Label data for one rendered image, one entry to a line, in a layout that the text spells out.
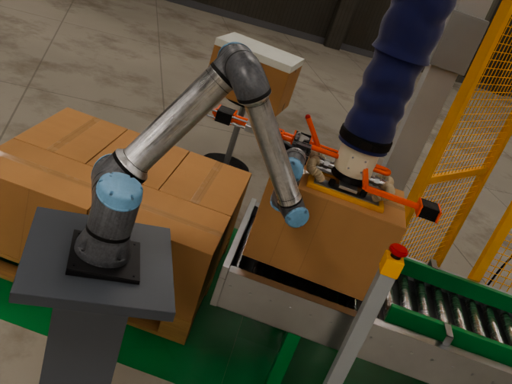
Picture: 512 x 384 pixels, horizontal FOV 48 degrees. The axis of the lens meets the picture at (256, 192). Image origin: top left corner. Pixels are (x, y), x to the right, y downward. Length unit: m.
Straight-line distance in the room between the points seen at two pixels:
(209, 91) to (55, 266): 0.76
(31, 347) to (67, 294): 0.92
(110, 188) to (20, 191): 0.99
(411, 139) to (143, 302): 2.09
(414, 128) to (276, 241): 1.32
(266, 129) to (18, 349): 1.50
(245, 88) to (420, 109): 1.77
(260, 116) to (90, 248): 0.70
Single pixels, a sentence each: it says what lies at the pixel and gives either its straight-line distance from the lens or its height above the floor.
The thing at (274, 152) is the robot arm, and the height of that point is 1.24.
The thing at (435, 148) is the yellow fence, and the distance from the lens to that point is 2.95.
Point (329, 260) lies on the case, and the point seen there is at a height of 0.72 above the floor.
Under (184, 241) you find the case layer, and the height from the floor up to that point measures 0.54.
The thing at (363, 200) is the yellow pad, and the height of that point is 1.01.
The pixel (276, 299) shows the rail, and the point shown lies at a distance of 2.46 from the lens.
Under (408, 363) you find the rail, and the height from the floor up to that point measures 0.47.
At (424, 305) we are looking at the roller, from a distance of 2.89.
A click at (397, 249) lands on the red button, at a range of 2.11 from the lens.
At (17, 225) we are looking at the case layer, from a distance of 2.91.
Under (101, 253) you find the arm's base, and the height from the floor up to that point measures 0.82.
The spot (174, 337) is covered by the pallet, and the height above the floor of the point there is 0.03.
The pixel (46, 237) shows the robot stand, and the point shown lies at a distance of 2.11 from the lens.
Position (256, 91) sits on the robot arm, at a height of 1.44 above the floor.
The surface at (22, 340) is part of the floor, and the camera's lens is 2.80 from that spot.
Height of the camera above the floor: 1.95
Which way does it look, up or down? 26 degrees down
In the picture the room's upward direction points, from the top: 19 degrees clockwise
